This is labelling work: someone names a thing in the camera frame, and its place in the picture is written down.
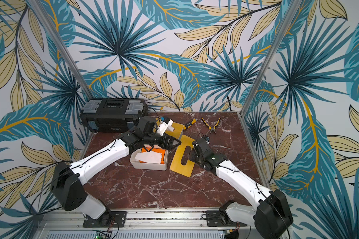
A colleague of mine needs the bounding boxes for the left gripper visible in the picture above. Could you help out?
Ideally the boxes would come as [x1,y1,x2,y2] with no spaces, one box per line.
[144,131,182,150]

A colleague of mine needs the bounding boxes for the white tissue box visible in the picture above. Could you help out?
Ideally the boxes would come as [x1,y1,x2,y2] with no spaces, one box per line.
[130,149,169,171]
[155,118,185,141]

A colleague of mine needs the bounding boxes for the yellow wooden lid top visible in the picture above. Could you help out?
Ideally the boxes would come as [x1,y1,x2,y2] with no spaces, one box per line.
[156,118,185,140]

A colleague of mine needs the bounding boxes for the yellow wooden lid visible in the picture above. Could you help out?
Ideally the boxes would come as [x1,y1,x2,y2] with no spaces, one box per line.
[170,135,194,177]
[156,118,185,140]

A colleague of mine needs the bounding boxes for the yellow wooden lid bottom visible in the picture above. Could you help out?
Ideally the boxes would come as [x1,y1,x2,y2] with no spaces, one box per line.
[170,135,194,177]

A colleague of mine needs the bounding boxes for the orange tissue pack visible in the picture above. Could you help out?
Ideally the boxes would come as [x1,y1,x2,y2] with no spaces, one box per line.
[135,147,167,164]

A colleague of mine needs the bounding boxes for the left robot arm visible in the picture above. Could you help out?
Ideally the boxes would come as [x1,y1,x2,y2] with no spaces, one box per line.
[50,116,181,220]

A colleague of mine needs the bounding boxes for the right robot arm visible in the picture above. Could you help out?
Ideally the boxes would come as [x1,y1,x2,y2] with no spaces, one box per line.
[190,137,294,239]

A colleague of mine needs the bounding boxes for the yellow black screwdriver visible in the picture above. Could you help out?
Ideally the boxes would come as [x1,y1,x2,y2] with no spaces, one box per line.
[183,119,197,130]

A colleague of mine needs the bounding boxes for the yellow black pliers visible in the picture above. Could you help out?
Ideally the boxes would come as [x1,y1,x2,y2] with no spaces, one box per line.
[201,118,221,134]

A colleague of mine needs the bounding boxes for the black plastic toolbox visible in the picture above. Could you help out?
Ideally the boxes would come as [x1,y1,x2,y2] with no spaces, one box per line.
[80,98,147,133]

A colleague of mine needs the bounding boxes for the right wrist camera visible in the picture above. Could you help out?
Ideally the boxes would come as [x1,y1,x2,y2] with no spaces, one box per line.
[198,135,210,144]

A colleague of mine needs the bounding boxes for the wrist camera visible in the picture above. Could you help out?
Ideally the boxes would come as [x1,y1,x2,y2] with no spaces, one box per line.
[156,120,174,136]
[198,135,210,144]

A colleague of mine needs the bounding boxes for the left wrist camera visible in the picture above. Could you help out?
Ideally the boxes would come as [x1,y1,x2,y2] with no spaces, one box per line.
[156,120,174,136]

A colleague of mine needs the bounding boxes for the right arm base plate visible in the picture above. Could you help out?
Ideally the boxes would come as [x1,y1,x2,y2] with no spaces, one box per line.
[201,210,247,227]

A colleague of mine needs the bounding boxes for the aluminium front rail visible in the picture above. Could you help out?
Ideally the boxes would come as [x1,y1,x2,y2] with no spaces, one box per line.
[34,207,262,239]

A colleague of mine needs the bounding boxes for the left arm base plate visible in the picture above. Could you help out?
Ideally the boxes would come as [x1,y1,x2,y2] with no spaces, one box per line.
[83,211,127,228]

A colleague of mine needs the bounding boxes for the left aluminium corner post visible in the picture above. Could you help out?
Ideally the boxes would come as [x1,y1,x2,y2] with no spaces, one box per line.
[29,0,94,100]

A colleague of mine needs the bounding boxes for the aluminium corner post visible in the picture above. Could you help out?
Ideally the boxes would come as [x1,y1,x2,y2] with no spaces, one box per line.
[240,0,301,118]
[29,0,94,100]

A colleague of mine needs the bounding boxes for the right aluminium corner post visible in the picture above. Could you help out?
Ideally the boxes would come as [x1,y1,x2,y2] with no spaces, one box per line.
[240,0,301,118]

